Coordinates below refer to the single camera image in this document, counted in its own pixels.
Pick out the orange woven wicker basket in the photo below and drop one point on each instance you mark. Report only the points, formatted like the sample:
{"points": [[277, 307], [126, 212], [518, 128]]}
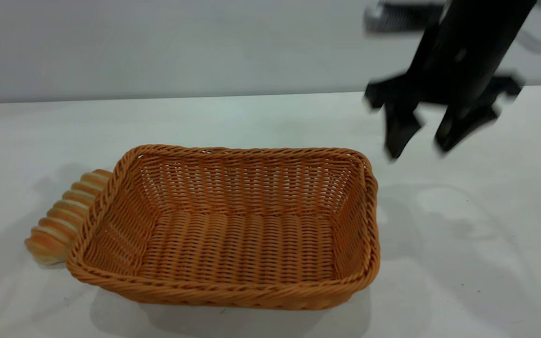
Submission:
{"points": [[233, 249]]}

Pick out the ridged golden bread roll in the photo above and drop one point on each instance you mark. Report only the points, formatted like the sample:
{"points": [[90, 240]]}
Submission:
{"points": [[53, 225]]}

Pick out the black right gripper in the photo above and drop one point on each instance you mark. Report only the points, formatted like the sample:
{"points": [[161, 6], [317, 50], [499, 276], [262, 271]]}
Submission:
{"points": [[467, 51]]}

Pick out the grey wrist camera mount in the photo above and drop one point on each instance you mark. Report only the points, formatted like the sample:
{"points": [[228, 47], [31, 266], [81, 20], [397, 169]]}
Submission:
{"points": [[399, 16]]}

